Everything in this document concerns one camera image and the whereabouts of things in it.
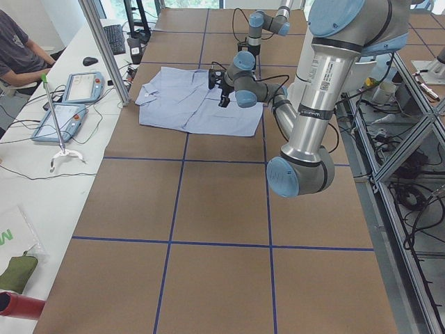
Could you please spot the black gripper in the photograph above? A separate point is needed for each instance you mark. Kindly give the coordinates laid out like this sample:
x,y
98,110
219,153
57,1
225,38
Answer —
x,y
225,91
255,49

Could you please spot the light blue striped shirt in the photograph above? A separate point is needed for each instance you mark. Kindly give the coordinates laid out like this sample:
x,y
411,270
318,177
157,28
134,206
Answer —
x,y
180,99

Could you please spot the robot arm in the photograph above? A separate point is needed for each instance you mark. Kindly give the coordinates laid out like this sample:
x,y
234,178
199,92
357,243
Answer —
x,y
259,21
341,32

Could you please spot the black labelled box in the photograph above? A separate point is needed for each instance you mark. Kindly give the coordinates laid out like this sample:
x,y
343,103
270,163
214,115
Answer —
x,y
135,49

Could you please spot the black keyboard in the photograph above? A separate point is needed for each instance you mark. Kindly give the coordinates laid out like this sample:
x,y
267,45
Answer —
x,y
115,38

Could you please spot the upper teach pendant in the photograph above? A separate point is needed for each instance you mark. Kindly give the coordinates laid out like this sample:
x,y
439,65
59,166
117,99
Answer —
x,y
83,87

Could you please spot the teach pendant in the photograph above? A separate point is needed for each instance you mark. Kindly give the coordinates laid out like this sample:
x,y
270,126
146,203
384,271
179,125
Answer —
x,y
83,87
69,118

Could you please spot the black computer mouse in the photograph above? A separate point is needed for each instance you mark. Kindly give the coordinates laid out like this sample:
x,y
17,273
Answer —
x,y
88,61

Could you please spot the lower teach pendant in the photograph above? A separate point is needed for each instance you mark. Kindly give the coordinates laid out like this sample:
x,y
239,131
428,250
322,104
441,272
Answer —
x,y
69,118

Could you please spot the seated person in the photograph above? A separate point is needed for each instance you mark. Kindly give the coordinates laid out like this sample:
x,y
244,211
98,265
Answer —
x,y
23,61

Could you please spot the green pouch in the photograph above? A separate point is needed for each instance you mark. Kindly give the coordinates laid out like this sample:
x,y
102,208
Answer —
x,y
18,273

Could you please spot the red cylinder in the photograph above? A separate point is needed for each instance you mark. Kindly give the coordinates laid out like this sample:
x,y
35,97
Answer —
x,y
19,306

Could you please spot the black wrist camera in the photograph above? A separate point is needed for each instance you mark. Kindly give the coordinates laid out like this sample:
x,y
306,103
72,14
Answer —
x,y
215,78

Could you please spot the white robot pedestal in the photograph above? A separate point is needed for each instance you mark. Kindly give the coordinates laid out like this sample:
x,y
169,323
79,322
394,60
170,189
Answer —
x,y
296,89

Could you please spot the aluminium frame post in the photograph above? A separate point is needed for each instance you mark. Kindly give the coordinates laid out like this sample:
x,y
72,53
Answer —
x,y
92,17

